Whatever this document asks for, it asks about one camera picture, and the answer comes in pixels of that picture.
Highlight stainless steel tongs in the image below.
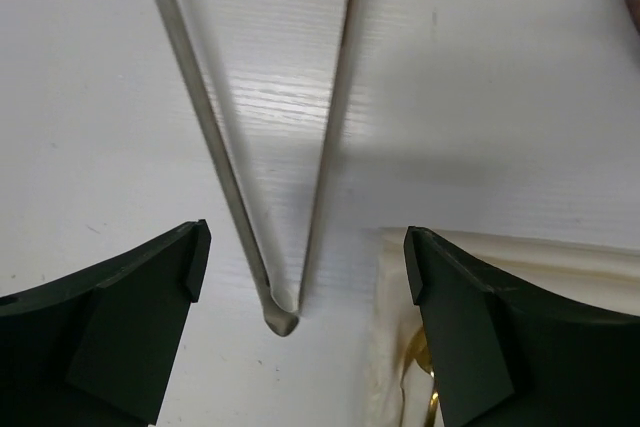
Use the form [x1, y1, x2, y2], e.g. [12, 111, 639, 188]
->
[155, 0, 365, 337]

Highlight cream cloth placemat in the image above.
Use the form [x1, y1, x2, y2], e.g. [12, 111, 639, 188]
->
[361, 229, 639, 426]

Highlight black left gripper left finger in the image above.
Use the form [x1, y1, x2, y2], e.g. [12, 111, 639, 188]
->
[1, 220, 211, 426]

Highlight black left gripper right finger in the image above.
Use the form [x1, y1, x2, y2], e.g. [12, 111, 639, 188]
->
[404, 226, 639, 426]

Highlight gold spoon green handle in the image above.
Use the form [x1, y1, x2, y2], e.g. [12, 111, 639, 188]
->
[423, 378, 439, 427]

